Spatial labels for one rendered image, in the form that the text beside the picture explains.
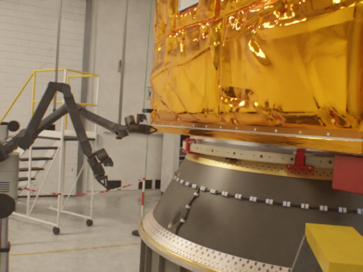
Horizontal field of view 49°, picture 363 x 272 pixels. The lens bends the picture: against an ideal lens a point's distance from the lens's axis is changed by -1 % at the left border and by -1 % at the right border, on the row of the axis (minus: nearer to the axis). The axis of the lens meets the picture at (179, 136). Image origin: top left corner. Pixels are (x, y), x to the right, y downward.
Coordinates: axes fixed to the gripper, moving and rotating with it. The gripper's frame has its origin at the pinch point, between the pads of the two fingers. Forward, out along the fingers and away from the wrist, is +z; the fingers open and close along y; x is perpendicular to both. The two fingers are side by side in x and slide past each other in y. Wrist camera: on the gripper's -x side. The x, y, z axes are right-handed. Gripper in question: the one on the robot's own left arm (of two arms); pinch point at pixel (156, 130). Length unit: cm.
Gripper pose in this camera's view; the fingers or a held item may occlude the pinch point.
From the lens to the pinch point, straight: 278.9
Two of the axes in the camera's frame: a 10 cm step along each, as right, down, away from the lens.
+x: -0.6, 10.0, 0.3
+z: 8.9, 0.4, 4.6
